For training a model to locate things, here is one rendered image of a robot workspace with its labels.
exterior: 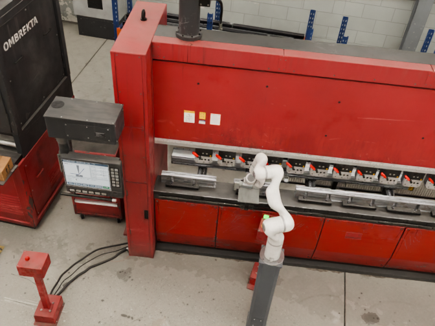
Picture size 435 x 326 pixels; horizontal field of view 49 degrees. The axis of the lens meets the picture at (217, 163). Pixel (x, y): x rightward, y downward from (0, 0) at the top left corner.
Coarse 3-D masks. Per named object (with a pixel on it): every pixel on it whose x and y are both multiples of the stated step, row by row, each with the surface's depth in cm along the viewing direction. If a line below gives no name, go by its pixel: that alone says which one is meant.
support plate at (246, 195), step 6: (240, 180) 431; (240, 186) 425; (252, 186) 426; (240, 192) 420; (246, 192) 420; (252, 192) 421; (258, 192) 421; (240, 198) 414; (246, 198) 415; (252, 198) 415; (258, 198) 416
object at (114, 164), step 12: (60, 156) 351; (72, 156) 352; (84, 156) 352; (96, 156) 357; (108, 168) 352; (120, 168) 351; (120, 180) 359; (84, 192) 372; (96, 192) 370; (108, 192) 369; (120, 192) 368
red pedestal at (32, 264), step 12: (24, 252) 382; (36, 252) 383; (24, 264) 374; (36, 264) 375; (48, 264) 385; (36, 276) 378; (48, 300) 416; (60, 300) 430; (36, 312) 418; (48, 312) 419; (60, 312) 431; (36, 324) 421; (48, 324) 422
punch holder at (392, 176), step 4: (380, 168) 414; (380, 172) 413; (384, 172) 406; (388, 172) 406; (392, 172) 405; (396, 172) 405; (400, 172) 405; (380, 176) 412; (388, 176) 409; (392, 176) 408; (396, 176) 408; (380, 180) 413; (384, 180) 412; (388, 180) 412; (392, 180) 411; (396, 180) 411
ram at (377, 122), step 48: (192, 96) 374; (240, 96) 370; (288, 96) 366; (336, 96) 362; (384, 96) 358; (432, 96) 354; (240, 144) 401; (288, 144) 396; (336, 144) 392; (384, 144) 387; (432, 144) 383
